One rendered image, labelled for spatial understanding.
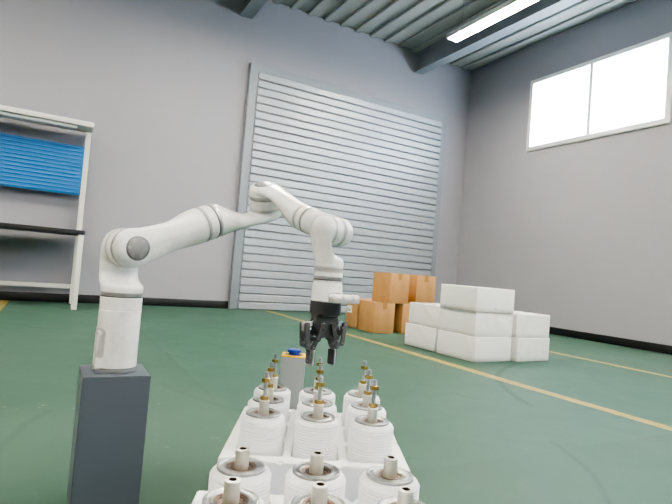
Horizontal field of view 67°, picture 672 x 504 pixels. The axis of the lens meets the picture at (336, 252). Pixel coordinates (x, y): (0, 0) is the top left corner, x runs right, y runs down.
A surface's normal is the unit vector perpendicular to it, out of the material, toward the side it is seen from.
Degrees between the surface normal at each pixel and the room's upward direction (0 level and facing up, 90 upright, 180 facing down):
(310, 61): 90
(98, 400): 90
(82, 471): 90
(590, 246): 90
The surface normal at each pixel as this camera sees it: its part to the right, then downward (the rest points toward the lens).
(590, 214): -0.87, -0.09
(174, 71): 0.48, 0.00
